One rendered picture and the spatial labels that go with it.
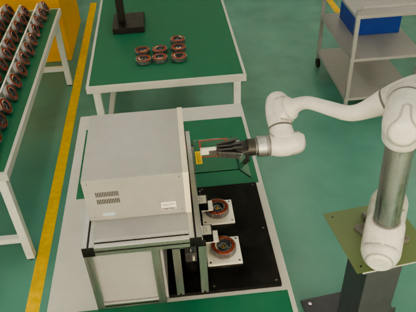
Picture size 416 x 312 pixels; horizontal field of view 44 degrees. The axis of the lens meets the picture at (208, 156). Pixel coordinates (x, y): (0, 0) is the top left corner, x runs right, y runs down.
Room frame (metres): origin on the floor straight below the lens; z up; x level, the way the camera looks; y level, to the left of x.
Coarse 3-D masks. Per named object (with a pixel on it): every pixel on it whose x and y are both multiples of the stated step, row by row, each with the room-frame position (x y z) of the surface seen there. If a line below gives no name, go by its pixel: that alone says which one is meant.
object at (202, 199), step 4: (200, 196) 1.77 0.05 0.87; (204, 196) 1.77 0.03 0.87; (200, 200) 1.75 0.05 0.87; (204, 200) 1.75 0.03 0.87; (200, 204) 1.72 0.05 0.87; (204, 204) 1.72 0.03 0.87; (208, 204) 1.76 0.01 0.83; (200, 208) 1.72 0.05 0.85; (204, 208) 1.72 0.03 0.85; (208, 208) 1.72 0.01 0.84; (212, 208) 1.73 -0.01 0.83
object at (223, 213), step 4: (212, 200) 1.80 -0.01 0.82; (216, 200) 1.80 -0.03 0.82; (220, 200) 1.80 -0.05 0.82; (212, 204) 1.78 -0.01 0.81; (216, 204) 1.79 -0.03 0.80; (220, 204) 1.78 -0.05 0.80; (224, 204) 1.77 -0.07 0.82; (220, 208) 1.76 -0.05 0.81; (224, 208) 1.74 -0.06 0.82; (228, 208) 1.74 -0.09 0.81; (208, 212) 1.73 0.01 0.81; (212, 212) 1.72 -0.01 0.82; (216, 212) 1.72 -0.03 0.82; (220, 212) 1.72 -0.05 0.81; (224, 212) 1.72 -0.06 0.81; (228, 212) 1.74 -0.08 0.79; (212, 216) 1.71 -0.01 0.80; (216, 216) 1.70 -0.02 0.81; (220, 216) 1.71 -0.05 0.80; (224, 216) 1.71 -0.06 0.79
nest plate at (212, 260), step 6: (228, 246) 1.54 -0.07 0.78; (210, 252) 1.51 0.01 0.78; (240, 252) 1.50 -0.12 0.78; (210, 258) 1.47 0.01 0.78; (216, 258) 1.47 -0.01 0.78; (228, 258) 1.47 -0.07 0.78; (234, 258) 1.47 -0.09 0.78; (240, 258) 1.47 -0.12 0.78; (210, 264) 1.44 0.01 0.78; (216, 264) 1.44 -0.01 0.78; (222, 264) 1.44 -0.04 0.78; (228, 264) 1.44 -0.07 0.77
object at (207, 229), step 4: (204, 228) 1.52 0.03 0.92; (208, 228) 1.52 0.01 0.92; (204, 232) 1.50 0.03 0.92; (208, 232) 1.50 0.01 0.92; (212, 232) 1.50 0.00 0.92; (216, 232) 1.53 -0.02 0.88; (204, 236) 1.48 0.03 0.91; (208, 236) 1.48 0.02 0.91; (212, 236) 1.48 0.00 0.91; (216, 236) 1.51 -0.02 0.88; (208, 240) 1.48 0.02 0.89; (212, 240) 1.48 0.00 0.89; (216, 240) 1.49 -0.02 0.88
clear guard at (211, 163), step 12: (192, 144) 1.93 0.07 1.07; (204, 144) 1.92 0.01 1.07; (216, 144) 1.92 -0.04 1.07; (192, 156) 1.84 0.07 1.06; (204, 156) 1.83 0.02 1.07; (216, 156) 1.83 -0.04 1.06; (204, 168) 1.75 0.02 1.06; (216, 168) 1.74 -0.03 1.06; (228, 168) 1.74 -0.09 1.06; (240, 168) 1.74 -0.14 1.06
